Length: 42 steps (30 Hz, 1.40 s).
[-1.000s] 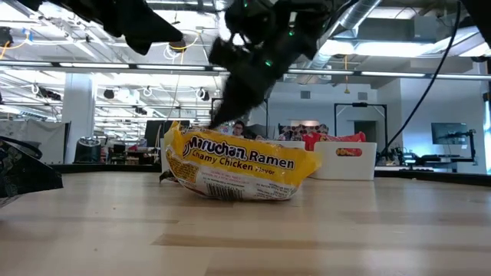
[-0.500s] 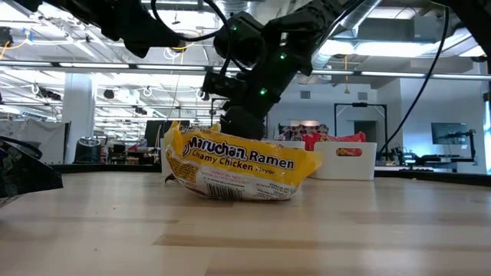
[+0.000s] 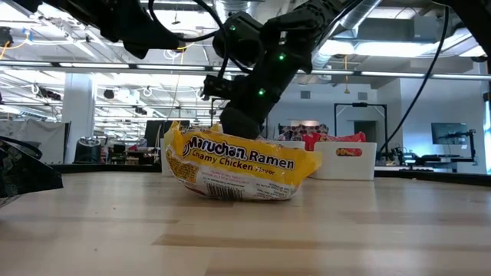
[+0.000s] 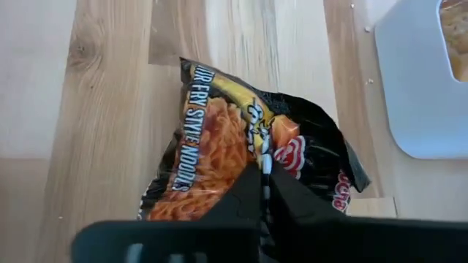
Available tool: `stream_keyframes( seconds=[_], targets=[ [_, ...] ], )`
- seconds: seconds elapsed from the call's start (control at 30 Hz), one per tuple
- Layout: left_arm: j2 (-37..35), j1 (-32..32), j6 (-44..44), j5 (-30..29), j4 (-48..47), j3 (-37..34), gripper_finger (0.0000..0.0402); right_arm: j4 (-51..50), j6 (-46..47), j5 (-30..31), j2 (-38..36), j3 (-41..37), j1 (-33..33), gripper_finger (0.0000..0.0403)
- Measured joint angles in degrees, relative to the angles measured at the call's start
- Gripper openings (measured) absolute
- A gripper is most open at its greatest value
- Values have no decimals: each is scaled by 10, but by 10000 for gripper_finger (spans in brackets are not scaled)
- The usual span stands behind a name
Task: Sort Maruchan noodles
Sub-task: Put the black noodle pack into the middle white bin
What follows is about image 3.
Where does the yellow Maruchan creamy chicken pack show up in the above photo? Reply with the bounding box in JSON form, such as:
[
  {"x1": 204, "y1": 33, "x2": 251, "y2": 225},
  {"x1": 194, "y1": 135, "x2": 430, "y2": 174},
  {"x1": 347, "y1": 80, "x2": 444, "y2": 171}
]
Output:
[{"x1": 163, "y1": 120, "x2": 324, "y2": 202}]

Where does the black fire noodle pack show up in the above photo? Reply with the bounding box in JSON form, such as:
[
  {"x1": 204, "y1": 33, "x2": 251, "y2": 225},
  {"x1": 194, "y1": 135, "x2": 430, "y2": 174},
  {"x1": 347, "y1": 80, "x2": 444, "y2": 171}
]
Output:
[
  {"x1": 0, "y1": 137, "x2": 64, "y2": 199},
  {"x1": 278, "y1": 123, "x2": 330, "y2": 142}
]

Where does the red Saucy Noodle pack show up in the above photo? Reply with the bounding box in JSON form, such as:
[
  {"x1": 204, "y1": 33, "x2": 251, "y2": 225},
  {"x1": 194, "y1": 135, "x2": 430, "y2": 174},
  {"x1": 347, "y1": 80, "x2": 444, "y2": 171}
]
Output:
[{"x1": 302, "y1": 131, "x2": 367, "y2": 152}]

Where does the crossbar with light strips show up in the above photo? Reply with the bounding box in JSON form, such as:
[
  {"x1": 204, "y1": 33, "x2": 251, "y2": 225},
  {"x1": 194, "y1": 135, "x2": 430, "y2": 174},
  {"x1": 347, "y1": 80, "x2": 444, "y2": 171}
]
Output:
[{"x1": 0, "y1": 60, "x2": 491, "y2": 82}]

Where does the black drum container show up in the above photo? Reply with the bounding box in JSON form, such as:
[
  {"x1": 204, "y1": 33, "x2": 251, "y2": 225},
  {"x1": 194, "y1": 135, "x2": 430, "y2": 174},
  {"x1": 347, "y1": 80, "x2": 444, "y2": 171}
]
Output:
[{"x1": 73, "y1": 136, "x2": 103, "y2": 165}]

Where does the white building pillar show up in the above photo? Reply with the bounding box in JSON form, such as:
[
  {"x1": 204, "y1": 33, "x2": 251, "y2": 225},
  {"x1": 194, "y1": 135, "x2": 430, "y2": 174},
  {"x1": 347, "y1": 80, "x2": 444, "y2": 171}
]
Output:
[{"x1": 62, "y1": 72, "x2": 96, "y2": 166}]

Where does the distant black robot station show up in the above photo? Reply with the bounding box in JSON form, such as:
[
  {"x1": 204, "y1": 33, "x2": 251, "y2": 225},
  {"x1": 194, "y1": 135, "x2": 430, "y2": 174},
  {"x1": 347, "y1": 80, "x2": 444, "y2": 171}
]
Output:
[{"x1": 377, "y1": 129, "x2": 479, "y2": 172}]

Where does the grey partition screen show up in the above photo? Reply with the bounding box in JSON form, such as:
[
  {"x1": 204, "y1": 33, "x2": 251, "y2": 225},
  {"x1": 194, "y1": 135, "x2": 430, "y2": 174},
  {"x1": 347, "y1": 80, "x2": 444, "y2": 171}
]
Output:
[{"x1": 0, "y1": 120, "x2": 72, "y2": 166}]

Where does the thin black frame stand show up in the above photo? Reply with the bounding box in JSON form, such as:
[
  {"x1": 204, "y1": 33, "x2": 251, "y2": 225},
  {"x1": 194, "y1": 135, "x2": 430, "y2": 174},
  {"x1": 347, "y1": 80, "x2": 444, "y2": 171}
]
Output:
[
  {"x1": 209, "y1": 97, "x2": 231, "y2": 128},
  {"x1": 332, "y1": 102, "x2": 389, "y2": 155}
]

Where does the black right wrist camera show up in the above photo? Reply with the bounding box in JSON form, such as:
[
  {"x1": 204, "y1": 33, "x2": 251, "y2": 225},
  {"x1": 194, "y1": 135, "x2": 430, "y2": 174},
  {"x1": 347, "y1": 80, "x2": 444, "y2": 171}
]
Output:
[{"x1": 202, "y1": 74, "x2": 234, "y2": 102}]

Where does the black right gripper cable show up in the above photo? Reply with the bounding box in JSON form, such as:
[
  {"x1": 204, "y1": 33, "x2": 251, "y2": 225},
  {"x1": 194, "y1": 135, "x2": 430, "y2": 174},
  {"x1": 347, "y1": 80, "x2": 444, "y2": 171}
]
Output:
[{"x1": 147, "y1": 0, "x2": 231, "y2": 80}]

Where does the silver spiral ventilation duct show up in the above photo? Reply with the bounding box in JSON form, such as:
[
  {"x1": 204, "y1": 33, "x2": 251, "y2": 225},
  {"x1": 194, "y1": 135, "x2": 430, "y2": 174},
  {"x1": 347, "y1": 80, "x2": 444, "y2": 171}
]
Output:
[
  {"x1": 214, "y1": 0, "x2": 256, "y2": 18},
  {"x1": 306, "y1": 0, "x2": 385, "y2": 76}
]

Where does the black hanging right arm cable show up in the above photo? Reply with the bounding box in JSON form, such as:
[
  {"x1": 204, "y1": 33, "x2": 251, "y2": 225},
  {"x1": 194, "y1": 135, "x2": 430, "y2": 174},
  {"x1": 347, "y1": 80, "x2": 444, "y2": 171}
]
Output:
[{"x1": 377, "y1": 5, "x2": 451, "y2": 154}]

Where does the dark wall monitor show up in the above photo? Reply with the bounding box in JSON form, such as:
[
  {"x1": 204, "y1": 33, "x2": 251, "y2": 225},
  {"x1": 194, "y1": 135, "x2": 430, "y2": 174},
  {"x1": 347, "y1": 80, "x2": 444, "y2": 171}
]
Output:
[{"x1": 430, "y1": 122, "x2": 470, "y2": 146}]

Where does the thick black looping cable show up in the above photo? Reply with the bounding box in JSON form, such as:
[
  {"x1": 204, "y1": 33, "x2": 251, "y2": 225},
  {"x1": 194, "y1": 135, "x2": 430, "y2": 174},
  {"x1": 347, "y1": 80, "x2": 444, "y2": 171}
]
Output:
[{"x1": 0, "y1": 135, "x2": 44, "y2": 160}]

